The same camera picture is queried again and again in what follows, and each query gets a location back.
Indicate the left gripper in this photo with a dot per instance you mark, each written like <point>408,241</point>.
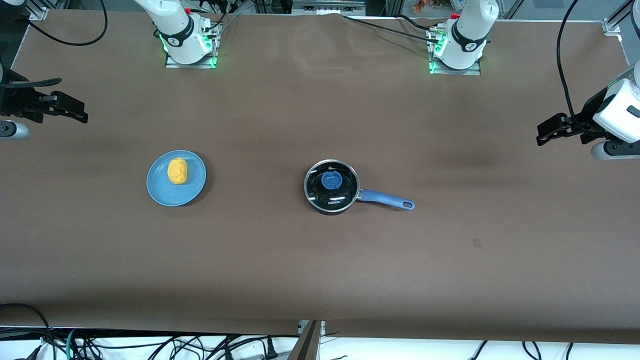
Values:
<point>586,121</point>

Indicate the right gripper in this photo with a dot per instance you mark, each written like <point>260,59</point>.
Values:
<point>15,100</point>

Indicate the yellow potato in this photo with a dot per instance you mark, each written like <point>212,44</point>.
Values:
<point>178,171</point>

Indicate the glass lid with blue knob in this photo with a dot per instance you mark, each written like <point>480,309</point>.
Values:
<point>331,180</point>

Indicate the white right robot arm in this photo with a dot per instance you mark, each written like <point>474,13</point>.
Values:
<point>180,35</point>

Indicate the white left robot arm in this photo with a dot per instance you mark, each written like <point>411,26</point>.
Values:
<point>467,40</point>

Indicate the light blue round plate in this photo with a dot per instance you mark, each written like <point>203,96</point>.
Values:
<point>160,192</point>

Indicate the colourful background object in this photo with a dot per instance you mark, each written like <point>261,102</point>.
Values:
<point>430,5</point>

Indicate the grey background device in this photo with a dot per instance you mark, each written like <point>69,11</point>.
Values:
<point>327,7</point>

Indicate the brown table cover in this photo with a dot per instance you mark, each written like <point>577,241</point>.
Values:
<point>300,275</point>

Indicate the black power plug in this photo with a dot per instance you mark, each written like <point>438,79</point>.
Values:
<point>272,348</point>

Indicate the aluminium corner bracket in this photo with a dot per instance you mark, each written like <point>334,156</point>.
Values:
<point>39,13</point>
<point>611,27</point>

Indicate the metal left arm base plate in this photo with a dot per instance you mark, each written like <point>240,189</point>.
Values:
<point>475,71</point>

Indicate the aluminium frame post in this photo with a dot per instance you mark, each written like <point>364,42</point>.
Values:
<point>307,345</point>

